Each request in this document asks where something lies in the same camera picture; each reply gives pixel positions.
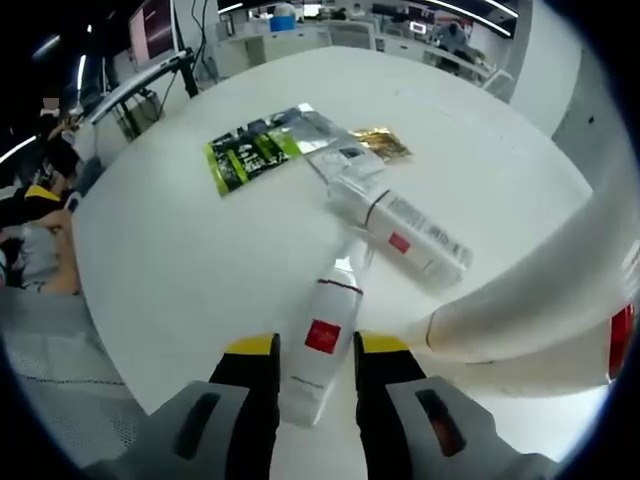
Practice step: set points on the gold skincare sachet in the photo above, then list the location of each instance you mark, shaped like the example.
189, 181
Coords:
382, 145

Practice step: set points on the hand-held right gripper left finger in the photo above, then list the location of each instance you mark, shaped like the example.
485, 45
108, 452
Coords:
250, 410

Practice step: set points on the white office chair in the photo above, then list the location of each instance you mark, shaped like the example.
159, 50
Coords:
497, 82

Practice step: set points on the blue storage bin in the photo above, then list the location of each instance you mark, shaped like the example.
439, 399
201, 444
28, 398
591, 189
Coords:
282, 23

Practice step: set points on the row of white office desks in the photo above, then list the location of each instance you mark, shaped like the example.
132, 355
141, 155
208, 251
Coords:
350, 35

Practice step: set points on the silver green skincare pouch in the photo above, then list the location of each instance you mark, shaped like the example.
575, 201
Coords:
240, 160

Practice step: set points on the white skincare box red square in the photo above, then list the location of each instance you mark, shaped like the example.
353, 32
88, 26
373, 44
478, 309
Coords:
415, 235

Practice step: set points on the white side desk black legs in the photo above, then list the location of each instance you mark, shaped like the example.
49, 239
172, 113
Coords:
135, 82

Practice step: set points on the monitor with pink screen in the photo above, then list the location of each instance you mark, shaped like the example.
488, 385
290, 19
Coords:
152, 30

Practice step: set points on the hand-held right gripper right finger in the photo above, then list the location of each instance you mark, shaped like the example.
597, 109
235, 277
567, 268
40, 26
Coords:
385, 410

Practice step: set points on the small white skincare bottle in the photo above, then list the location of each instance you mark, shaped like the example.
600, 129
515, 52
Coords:
320, 370

